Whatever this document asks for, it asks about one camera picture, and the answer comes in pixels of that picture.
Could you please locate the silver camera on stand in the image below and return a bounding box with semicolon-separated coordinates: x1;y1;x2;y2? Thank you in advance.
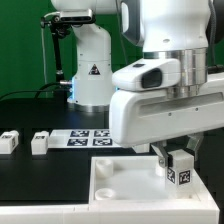
59;9;93;23

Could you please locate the white cable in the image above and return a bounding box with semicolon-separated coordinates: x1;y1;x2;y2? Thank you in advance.
40;11;61;85

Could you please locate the white L-shaped obstacle fence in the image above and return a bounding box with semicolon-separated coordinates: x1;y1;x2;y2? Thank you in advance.
0;158;221;224

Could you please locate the white square table top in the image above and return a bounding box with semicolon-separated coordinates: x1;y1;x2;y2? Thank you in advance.
89;156;200;203

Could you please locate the black camera stand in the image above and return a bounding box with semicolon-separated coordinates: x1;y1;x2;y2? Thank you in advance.
40;16;70;101

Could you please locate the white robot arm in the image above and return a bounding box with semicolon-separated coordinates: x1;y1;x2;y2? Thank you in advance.
51;0;224;166

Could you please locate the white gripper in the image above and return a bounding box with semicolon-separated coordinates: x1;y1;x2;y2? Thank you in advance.
109;59;224;168

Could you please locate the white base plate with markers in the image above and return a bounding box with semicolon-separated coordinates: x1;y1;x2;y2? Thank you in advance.
49;129;119;149

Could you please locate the black cable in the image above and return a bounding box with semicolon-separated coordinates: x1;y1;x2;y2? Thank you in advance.
0;81;70;102

